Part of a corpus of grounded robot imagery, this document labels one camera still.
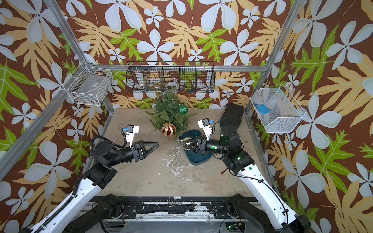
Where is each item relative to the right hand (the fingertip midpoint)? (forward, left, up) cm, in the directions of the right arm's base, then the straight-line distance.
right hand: (186, 143), depth 63 cm
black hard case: (+46, -37, -32) cm, 67 cm away
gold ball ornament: (0, 0, +2) cm, 2 cm away
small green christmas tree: (+23, +9, -1) cm, 25 cm away
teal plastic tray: (+7, -5, -28) cm, 29 cm away
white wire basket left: (+39, +58, +3) cm, 70 cm away
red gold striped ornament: (+9, +9, -2) cm, 13 cm away
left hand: (-2, +12, +2) cm, 13 cm away
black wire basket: (+53, +11, -1) cm, 54 cm away
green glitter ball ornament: (+20, +2, +1) cm, 20 cm away
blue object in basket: (+28, -46, -7) cm, 55 cm away
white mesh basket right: (+26, -53, -6) cm, 59 cm away
